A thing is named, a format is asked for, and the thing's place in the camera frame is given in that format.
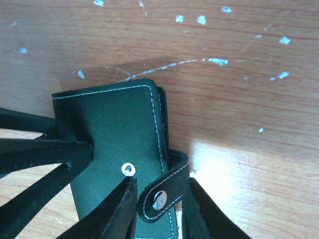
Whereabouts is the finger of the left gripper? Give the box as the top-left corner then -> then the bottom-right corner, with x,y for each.
0,108 -> 60,139
0,139 -> 93,239

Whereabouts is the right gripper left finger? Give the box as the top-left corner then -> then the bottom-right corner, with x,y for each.
59,177 -> 138,239

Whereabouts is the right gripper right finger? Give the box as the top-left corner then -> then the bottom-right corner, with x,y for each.
181,178 -> 250,239

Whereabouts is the black card holder wallet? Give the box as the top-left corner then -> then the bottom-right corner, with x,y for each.
52,79 -> 189,239

